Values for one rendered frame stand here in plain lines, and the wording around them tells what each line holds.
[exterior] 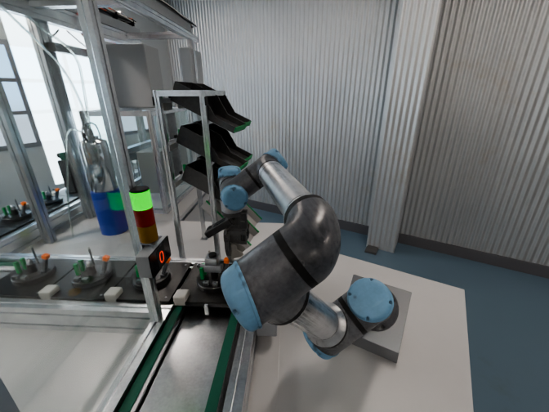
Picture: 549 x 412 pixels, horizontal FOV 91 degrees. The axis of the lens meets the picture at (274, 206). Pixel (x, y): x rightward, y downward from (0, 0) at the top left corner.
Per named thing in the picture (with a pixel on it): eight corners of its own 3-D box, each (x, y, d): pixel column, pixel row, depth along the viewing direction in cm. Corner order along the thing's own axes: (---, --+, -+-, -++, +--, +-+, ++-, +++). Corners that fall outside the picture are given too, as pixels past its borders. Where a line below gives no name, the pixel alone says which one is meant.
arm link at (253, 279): (372, 336, 79) (303, 269, 39) (330, 366, 79) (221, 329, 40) (346, 301, 87) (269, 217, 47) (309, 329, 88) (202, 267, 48)
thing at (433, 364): (462, 294, 119) (464, 289, 118) (482, 597, 48) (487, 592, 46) (314, 251, 152) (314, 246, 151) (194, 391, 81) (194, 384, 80)
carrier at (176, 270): (192, 266, 119) (189, 241, 114) (169, 306, 97) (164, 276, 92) (138, 264, 120) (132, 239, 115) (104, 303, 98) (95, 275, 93)
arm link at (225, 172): (217, 172, 83) (216, 165, 91) (220, 204, 88) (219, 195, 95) (243, 170, 85) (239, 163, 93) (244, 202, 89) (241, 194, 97)
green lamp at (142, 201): (155, 203, 77) (153, 187, 75) (147, 211, 72) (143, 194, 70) (138, 203, 77) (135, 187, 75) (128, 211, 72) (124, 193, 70)
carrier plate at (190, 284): (250, 267, 118) (250, 263, 117) (240, 308, 95) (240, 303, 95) (195, 266, 119) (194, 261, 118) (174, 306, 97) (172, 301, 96)
